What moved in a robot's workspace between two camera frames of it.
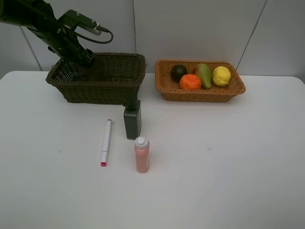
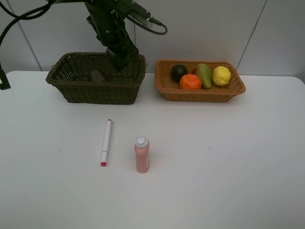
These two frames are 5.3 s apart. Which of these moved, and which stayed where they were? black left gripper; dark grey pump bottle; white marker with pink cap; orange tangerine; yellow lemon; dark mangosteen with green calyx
Moved: black left gripper; dark grey pump bottle
Stayed: dark mangosteen with green calyx; orange tangerine; yellow lemon; white marker with pink cap
